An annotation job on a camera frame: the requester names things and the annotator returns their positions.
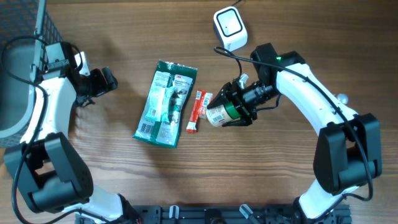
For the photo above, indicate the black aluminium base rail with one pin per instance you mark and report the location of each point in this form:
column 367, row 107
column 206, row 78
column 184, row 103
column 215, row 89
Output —
column 214, row 214

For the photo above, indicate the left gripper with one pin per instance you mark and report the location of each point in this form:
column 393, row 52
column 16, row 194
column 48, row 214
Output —
column 101, row 86

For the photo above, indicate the yellow oil bottle silver cap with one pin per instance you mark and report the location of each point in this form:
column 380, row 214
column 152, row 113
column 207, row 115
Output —
column 342, row 98

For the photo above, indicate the red tissue pack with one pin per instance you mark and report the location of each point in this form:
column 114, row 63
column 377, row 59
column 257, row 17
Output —
column 204, row 102

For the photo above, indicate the green foil packet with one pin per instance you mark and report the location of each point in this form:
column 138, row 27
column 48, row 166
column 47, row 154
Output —
column 160, row 122

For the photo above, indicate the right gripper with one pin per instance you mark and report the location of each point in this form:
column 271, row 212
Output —
column 224, row 96

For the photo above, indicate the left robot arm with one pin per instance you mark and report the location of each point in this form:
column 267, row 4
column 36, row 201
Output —
column 47, row 171

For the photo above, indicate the red white snack packet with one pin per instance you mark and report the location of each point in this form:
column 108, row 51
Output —
column 192, row 124

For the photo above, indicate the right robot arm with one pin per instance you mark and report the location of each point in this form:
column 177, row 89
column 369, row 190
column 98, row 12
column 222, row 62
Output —
column 348, row 150

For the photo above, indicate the white barcode scanner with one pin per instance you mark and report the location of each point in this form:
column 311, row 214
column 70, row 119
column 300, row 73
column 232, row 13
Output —
column 229, row 28

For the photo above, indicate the grey plastic mesh basket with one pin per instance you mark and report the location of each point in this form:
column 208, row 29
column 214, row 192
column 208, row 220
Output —
column 25, row 59

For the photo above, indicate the green lid jar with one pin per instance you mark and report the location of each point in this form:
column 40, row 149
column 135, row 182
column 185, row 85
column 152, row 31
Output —
column 222, row 114

